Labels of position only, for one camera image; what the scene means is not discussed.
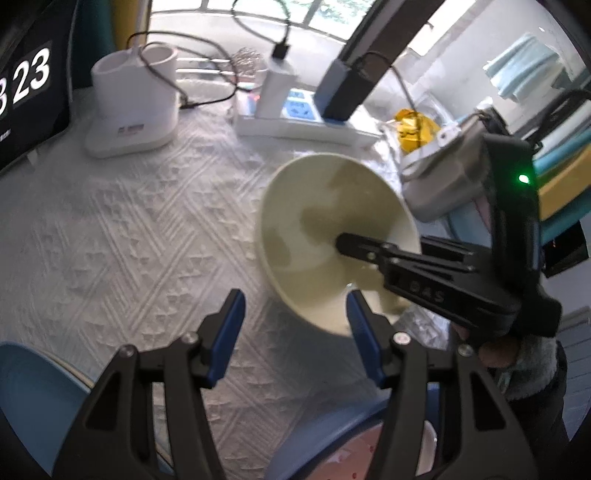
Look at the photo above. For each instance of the white charging dock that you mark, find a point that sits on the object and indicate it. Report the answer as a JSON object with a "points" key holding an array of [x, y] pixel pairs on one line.
{"points": [[134, 106]]}

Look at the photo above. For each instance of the tablet showing clock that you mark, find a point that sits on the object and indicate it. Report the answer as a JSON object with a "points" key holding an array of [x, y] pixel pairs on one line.
{"points": [[32, 83]]}

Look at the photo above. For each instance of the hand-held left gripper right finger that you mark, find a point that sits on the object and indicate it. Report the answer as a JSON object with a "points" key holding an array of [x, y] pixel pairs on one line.
{"points": [[364, 337]]}

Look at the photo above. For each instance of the yellow curtain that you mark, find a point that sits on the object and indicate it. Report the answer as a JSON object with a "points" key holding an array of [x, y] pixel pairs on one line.
{"points": [[131, 18]]}

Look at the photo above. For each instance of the blue bowl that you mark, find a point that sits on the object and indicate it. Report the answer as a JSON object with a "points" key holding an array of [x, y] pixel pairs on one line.
{"points": [[314, 443]]}

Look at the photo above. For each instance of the large blue plate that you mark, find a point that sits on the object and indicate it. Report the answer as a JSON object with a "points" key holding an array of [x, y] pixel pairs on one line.
{"points": [[32, 406]]}

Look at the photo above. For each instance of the pink speckled white bowl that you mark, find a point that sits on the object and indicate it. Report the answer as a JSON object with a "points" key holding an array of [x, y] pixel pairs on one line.
{"points": [[364, 457]]}

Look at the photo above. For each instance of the white power adapter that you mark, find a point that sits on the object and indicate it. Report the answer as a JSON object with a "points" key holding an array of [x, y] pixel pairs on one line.
{"points": [[276, 87]]}

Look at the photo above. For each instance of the person's right hand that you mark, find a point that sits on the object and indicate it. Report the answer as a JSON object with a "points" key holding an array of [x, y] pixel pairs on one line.
{"points": [[501, 353]]}

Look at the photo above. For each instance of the white embossed tablecloth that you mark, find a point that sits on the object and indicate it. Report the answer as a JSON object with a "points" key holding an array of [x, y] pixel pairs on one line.
{"points": [[138, 240]]}

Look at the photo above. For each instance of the cream bowl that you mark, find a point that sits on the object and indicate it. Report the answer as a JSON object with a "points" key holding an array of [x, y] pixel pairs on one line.
{"points": [[304, 258]]}

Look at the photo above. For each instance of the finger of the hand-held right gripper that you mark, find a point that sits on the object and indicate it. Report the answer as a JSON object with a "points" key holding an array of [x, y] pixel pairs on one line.
{"points": [[450, 251], [364, 247]]}

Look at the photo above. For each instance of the yellow foil packet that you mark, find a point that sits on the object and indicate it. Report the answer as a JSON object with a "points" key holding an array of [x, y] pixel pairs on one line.
{"points": [[415, 129]]}

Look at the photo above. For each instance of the brown window post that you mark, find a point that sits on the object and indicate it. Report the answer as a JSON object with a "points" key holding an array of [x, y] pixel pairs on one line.
{"points": [[392, 23]]}

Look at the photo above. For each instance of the white power strip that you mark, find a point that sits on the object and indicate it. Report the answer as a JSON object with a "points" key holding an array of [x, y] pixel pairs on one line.
{"points": [[304, 122]]}

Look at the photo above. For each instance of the person's right forearm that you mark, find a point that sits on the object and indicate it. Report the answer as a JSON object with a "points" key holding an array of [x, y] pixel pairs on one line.
{"points": [[535, 369]]}

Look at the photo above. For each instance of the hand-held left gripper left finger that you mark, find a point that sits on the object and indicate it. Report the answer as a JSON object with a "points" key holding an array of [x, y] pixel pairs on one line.
{"points": [[226, 341]]}

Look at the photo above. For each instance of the light blue hanging cloth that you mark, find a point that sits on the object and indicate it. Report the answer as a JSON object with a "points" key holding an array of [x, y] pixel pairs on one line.
{"points": [[519, 67]]}

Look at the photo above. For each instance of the teal curtain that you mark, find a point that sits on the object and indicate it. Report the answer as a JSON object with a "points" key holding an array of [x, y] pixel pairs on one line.
{"points": [[99, 27]]}

